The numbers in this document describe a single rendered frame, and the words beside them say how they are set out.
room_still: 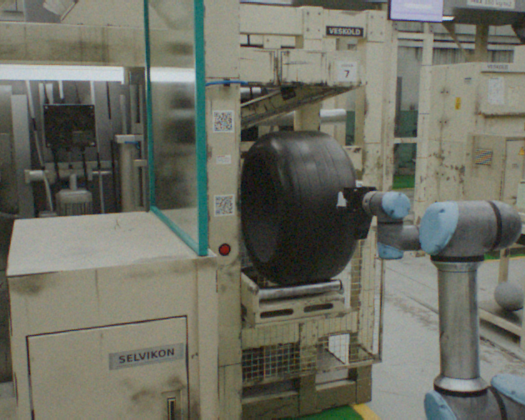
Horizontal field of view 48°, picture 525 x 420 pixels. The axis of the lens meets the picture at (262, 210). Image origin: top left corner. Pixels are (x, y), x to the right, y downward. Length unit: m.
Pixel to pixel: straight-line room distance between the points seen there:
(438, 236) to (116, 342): 0.70
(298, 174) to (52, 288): 1.05
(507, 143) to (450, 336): 5.08
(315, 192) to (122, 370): 0.99
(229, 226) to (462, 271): 0.97
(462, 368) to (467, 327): 0.09
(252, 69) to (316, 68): 0.27
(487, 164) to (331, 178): 4.59
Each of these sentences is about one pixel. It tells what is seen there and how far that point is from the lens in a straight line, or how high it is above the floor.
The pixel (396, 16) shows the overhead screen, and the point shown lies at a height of 2.36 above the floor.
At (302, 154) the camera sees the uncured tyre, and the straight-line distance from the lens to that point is 2.03.
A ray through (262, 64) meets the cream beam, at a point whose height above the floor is 1.72.
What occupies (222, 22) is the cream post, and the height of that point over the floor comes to 1.83.
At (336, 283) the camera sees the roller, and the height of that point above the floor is 0.91.
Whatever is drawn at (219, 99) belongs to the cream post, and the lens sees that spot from 2.03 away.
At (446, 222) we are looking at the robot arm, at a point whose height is 1.32.
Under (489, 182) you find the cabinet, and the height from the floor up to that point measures 0.75.
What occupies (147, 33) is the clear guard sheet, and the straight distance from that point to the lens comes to 1.68.
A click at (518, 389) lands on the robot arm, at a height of 0.95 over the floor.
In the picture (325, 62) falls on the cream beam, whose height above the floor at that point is 1.73.
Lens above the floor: 1.58
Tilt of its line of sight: 10 degrees down
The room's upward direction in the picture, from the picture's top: straight up
